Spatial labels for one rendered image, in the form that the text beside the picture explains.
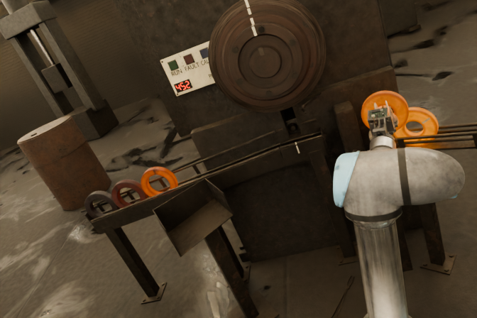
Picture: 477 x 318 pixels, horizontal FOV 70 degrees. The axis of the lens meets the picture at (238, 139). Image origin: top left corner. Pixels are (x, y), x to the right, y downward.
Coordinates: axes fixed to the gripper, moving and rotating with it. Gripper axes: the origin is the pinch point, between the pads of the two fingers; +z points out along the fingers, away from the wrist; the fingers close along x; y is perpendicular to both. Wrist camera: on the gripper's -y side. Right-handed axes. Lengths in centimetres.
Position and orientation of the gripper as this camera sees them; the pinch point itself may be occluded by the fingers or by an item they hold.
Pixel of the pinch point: (383, 107)
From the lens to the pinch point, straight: 132.1
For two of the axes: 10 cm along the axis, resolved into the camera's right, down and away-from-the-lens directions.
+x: -8.5, 1.4, 5.0
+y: -4.5, -7.0, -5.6
